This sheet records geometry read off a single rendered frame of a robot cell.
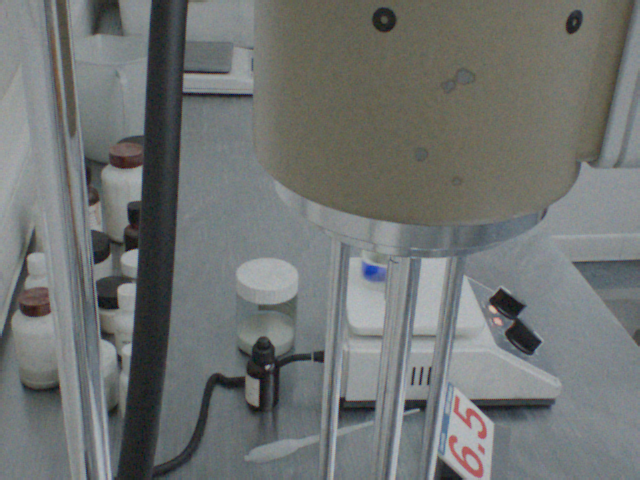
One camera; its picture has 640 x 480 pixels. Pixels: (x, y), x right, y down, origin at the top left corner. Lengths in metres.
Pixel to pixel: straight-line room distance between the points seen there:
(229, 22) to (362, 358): 1.11
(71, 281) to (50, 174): 0.04
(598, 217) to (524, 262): 1.60
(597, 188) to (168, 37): 2.45
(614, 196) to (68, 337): 2.39
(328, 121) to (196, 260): 0.77
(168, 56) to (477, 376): 0.64
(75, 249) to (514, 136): 0.14
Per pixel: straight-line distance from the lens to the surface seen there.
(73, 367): 0.30
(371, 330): 0.73
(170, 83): 0.15
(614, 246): 2.70
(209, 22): 1.75
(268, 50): 0.24
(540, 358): 0.81
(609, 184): 2.60
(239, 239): 1.03
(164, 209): 0.15
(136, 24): 1.76
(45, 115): 0.26
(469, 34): 0.21
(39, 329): 0.78
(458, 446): 0.71
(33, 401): 0.81
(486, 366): 0.77
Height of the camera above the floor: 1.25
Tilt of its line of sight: 29 degrees down
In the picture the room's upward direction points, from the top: 3 degrees clockwise
